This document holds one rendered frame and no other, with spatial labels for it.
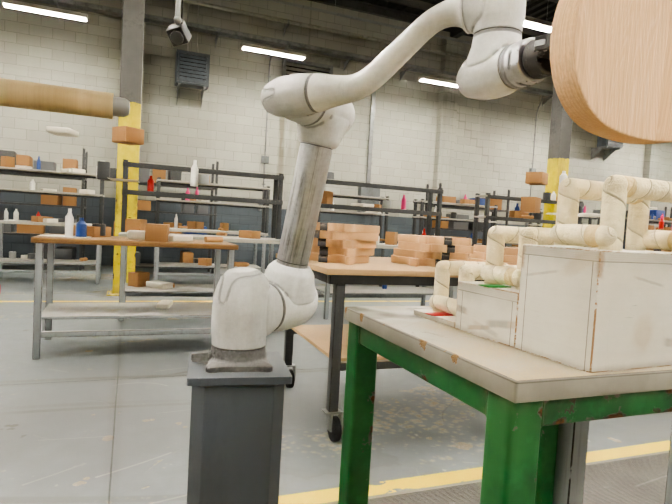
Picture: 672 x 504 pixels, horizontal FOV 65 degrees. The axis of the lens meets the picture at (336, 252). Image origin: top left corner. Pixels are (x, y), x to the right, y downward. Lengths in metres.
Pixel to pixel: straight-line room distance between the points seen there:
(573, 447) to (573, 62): 1.03
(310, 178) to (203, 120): 10.47
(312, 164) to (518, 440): 1.04
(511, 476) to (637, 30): 0.67
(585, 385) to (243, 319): 0.93
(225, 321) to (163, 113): 10.59
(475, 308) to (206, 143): 11.12
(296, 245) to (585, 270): 0.97
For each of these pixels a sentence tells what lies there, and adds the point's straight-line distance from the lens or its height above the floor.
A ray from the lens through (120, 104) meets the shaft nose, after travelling 0.73.
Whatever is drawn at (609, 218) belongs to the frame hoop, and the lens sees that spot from 0.85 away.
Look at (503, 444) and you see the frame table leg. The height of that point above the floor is 0.84.
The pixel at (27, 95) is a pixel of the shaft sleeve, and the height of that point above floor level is 1.25.
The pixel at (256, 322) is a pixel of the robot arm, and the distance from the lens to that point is 1.48.
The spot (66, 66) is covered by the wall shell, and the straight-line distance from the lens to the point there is 12.12.
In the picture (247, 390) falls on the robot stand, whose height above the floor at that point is 0.66.
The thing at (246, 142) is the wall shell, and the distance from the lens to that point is 12.09.
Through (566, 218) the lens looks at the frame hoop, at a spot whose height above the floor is 1.15.
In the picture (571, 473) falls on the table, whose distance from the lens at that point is 1.60.
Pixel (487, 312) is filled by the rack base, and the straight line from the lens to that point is 0.97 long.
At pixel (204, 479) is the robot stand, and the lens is 1.55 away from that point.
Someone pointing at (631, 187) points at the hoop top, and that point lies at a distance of 0.87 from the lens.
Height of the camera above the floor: 1.12
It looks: 3 degrees down
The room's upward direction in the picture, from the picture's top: 3 degrees clockwise
